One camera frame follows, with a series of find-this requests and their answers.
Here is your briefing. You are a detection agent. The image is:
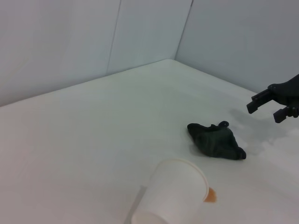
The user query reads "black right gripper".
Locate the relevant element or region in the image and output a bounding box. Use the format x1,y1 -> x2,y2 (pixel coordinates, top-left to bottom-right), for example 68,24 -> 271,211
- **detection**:
246,74 -> 299,124

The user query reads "dark blue rag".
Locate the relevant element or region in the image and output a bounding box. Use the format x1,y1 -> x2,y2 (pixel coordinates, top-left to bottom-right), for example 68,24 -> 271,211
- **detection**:
186,120 -> 247,161

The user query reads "white paper cup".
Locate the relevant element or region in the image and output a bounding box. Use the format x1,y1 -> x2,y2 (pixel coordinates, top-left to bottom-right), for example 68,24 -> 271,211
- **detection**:
130,158 -> 210,224

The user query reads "brown water stain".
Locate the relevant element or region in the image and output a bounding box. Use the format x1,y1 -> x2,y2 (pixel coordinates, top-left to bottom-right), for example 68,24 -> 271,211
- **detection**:
202,186 -> 219,203

